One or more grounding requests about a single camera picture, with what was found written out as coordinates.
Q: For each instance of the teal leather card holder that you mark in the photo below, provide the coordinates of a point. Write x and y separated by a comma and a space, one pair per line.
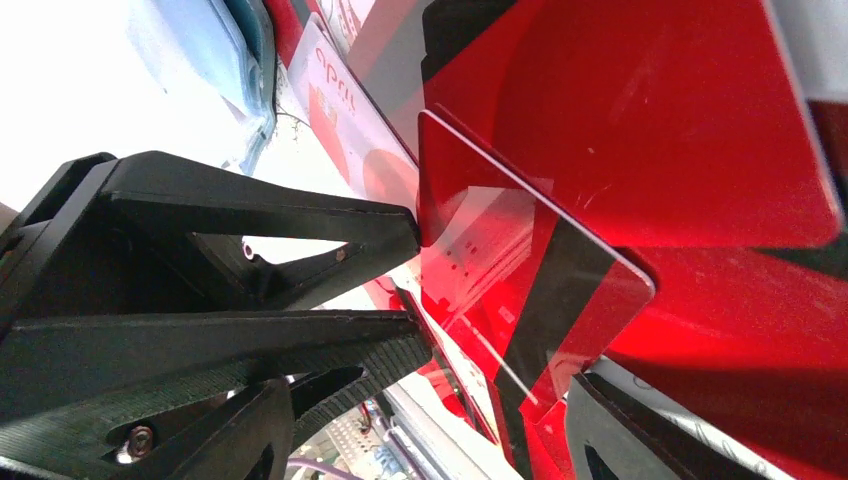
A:
217, 61

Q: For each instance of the red card centre pile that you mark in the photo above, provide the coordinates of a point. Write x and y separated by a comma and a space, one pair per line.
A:
653, 123

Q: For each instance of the red card pile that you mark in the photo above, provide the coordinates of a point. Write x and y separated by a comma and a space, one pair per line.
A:
754, 341
653, 123

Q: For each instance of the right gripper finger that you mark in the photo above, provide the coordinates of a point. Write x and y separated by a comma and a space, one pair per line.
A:
611, 435

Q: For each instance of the red card top pile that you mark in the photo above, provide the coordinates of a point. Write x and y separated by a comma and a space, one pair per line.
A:
754, 341

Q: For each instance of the white april card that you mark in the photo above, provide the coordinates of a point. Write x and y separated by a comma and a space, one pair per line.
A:
358, 141

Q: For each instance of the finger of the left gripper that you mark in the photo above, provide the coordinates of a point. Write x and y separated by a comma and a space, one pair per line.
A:
154, 232
206, 396

